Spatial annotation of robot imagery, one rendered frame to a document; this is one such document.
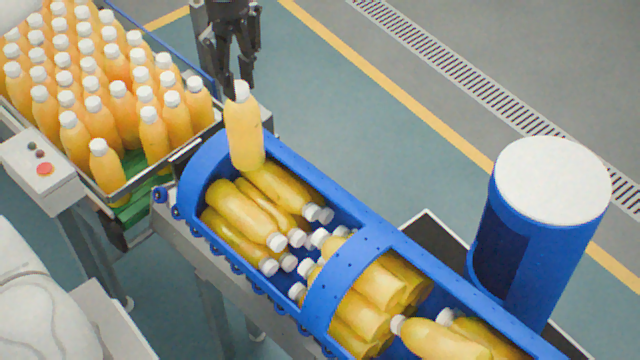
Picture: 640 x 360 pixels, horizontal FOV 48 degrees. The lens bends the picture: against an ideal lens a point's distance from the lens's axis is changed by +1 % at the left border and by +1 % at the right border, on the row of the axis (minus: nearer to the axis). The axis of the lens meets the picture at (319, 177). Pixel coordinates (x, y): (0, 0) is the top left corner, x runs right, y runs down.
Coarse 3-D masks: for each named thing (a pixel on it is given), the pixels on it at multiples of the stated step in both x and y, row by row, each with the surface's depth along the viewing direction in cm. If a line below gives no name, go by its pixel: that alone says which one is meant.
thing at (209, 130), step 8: (208, 128) 193; (216, 128) 195; (200, 136) 192; (208, 136) 195; (184, 144) 189; (176, 152) 188; (160, 160) 186; (168, 160) 188; (152, 168) 185; (160, 168) 187; (136, 176) 183; (144, 176) 184; (128, 184) 181; (136, 184) 184; (112, 192) 180; (120, 192) 181; (128, 192) 183; (112, 200) 180
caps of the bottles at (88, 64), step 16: (80, 0) 207; (32, 16) 201; (80, 16) 202; (112, 16) 202; (16, 32) 197; (32, 32) 197; (80, 32) 198; (112, 32) 197; (16, 48) 193; (32, 48) 193; (80, 48) 193; (112, 48) 193; (16, 64) 189; (64, 64) 190; (80, 64) 189; (96, 64) 190; (64, 80) 185; (32, 96) 183
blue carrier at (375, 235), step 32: (224, 128) 159; (192, 160) 156; (224, 160) 165; (288, 160) 155; (192, 192) 156; (192, 224) 161; (320, 224) 171; (352, 224) 165; (384, 224) 146; (320, 256) 169; (352, 256) 138; (416, 256) 140; (288, 288) 163; (320, 288) 138; (448, 288) 135; (320, 320) 140; (512, 320) 133; (544, 352) 128
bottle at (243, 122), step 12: (252, 96) 138; (228, 108) 137; (240, 108) 136; (252, 108) 137; (228, 120) 138; (240, 120) 137; (252, 120) 138; (228, 132) 142; (240, 132) 139; (252, 132) 140; (228, 144) 145; (240, 144) 142; (252, 144) 143; (240, 156) 145; (252, 156) 146; (264, 156) 150; (240, 168) 149; (252, 168) 148
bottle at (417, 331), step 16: (400, 320) 142; (416, 320) 139; (432, 320) 139; (400, 336) 141; (416, 336) 136; (432, 336) 134; (448, 336) 132; (464, 336) 133; (416, 352) 137; (432, 352) 133; (448, 352) 130; (464, 352) 128; (480, 352) 128
